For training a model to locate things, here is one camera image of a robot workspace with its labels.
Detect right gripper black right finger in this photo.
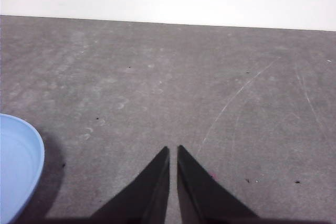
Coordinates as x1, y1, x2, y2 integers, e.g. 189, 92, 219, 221
176, 144, 264, 224

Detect blue plate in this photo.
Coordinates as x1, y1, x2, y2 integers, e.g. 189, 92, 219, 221
0, 113, 45, 224

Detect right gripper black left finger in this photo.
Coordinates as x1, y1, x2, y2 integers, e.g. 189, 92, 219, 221
89, 146, 171, 224

